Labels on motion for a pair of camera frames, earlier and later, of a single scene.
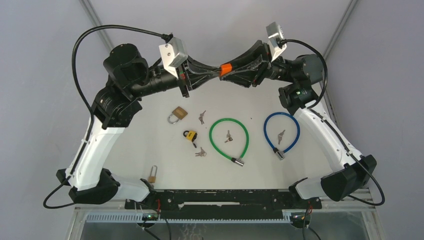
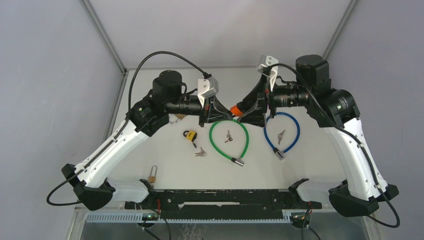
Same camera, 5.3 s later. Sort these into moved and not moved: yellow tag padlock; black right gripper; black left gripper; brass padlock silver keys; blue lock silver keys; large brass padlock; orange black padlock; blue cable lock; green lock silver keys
Moved: black right gripper; orange black padlock; black left gripper
Not moved: green lock silver keys; blue cable lock; yellow tag padlock; brass padlock silver keys; blue lock silver keys; large brass padlock
